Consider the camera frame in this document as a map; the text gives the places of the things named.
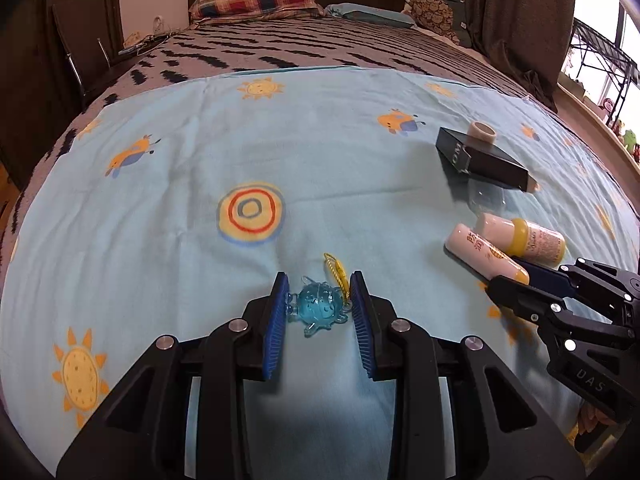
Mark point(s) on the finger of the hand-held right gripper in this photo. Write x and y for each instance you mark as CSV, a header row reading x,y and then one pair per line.
x,y
525,300
545,274

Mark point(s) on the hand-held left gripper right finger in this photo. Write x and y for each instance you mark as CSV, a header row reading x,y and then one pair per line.
x,y
362,327

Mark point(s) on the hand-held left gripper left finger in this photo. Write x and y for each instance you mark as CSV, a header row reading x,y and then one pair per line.
x,y
277,322

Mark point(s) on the blue glass turtle charm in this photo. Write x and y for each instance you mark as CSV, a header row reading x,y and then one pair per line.
x,y
317,305

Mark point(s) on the white tube with yellow cap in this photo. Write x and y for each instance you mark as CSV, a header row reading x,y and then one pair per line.
x,y
475,247

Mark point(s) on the person's right hand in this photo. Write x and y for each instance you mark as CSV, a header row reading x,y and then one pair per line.
x,y
592,430

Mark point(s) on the white bottle with yellow band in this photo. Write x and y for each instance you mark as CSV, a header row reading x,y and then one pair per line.
x,y
542,241

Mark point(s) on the clear plastic piece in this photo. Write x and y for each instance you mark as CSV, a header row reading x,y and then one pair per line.
x,y
487,196

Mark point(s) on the black box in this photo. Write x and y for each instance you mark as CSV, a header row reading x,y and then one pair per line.
x,y
485,162

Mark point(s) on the beige tape roll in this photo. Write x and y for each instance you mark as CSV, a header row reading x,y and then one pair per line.
x,y
482,133

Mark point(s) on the green plush toy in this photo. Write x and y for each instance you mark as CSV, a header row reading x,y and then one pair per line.
x,y
630,140

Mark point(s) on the light blue printed sheet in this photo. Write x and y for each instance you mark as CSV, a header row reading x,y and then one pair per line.
x,y
325,170

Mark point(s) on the pink brown plush toy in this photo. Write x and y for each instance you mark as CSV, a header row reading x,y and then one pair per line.
x,y
610,108

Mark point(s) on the black metal rack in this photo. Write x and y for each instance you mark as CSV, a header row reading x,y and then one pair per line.
x,y
607,60

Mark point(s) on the brown curtain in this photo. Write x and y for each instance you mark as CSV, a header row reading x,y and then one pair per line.
x,y
515,25

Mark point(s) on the window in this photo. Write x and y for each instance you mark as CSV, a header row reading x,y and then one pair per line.
x,y
600,5

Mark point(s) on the grey black striped blanket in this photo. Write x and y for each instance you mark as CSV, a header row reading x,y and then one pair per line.
x,y
280,42

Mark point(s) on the dark patterned cushion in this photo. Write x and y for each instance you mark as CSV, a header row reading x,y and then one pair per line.
x,y
435,12

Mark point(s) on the teal pillow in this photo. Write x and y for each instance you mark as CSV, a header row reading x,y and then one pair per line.
x,y
372,15

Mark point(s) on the plaid pillow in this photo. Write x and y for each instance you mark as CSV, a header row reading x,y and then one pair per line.
x,y
255,4

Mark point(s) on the dark chair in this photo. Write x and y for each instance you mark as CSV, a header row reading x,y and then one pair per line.
x,y
75,55

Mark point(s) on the dark wooden wardrobe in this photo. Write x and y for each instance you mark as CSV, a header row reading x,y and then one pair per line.
x,y
30,60

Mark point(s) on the white wall plug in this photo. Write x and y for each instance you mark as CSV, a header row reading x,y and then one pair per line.
x,y
160,23

